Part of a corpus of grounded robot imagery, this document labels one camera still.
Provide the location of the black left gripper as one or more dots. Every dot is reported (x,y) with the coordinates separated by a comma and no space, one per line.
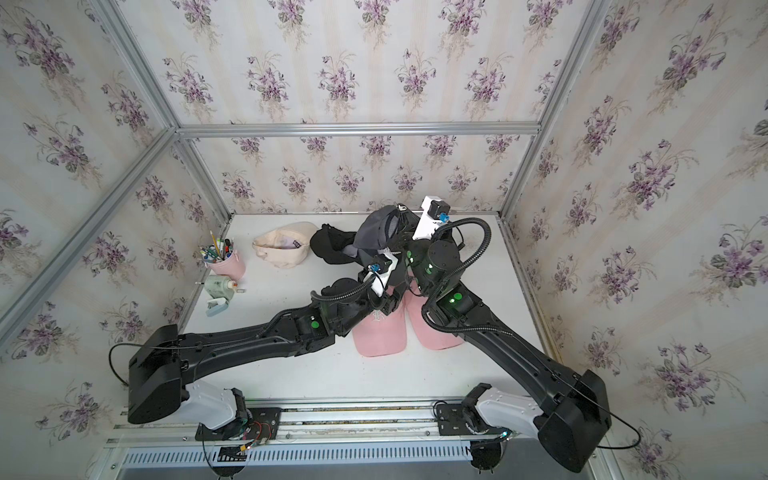
(392,302)

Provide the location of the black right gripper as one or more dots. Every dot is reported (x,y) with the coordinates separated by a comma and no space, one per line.
(406,233)

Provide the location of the dark grey baseball cap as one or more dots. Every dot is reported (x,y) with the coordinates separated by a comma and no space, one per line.
(378,231)

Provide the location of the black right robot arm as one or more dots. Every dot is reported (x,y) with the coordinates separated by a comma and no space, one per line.
(572,414)

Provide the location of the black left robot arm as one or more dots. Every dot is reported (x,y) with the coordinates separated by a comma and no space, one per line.
(166,374)

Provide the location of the black cap back middle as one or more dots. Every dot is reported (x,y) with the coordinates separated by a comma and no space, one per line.
(334,246)

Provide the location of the beige cap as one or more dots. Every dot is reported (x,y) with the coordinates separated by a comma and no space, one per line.
(285,247)

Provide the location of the pink pen cup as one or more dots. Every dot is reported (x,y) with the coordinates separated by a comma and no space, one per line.
(222,258)

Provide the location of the green tape dispenser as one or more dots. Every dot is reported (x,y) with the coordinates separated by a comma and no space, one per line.
(221,287)

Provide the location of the small blue white object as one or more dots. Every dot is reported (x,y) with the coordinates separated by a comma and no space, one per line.
(216,306)

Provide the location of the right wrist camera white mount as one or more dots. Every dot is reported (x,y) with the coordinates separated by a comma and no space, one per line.
(435,213)

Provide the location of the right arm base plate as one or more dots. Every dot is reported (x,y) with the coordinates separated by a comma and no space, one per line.
(454,420)

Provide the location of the aluminium rail frame front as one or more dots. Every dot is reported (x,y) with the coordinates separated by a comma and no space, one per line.
(393,434)

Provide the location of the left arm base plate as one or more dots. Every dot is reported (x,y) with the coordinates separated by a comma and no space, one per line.
(259,426)

